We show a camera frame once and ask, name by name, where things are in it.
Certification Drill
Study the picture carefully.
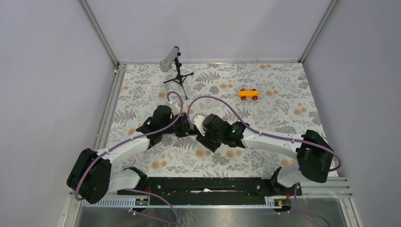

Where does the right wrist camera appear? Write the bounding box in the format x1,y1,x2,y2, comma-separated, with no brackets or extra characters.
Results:
193,115,206,136

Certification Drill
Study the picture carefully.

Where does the black mini tripod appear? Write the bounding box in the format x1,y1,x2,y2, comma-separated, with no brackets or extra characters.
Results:
163,52,194,100

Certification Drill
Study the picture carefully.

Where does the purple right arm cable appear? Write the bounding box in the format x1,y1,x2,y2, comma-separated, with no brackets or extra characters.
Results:
187,95,343,227

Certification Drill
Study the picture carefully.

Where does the black base bar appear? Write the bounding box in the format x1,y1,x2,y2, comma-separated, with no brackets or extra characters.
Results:
117,172,302,201

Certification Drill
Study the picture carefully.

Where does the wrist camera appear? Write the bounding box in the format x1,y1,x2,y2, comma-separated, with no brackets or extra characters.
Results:
169,101,181,116
193,115,206,136

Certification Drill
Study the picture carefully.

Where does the floral table mat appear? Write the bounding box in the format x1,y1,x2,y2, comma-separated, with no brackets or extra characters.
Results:
107,63,324,177

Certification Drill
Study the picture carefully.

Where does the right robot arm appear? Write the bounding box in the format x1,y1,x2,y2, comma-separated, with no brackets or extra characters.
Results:
193,114,333,195

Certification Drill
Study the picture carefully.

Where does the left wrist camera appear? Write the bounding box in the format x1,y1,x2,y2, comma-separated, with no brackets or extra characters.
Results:
169,101,181,116

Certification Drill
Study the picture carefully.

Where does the silver metal tube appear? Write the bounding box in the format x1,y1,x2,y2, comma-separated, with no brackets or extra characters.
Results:
159,46,180,72

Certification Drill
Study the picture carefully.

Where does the white cable duct rail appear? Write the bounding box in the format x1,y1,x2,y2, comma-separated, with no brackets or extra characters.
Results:
81,194,284,209

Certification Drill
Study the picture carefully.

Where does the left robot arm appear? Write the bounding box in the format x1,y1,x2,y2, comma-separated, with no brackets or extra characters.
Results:
66,105,199,204

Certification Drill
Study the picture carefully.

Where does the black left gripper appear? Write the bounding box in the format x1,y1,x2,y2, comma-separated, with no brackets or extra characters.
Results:
161,113,200,138

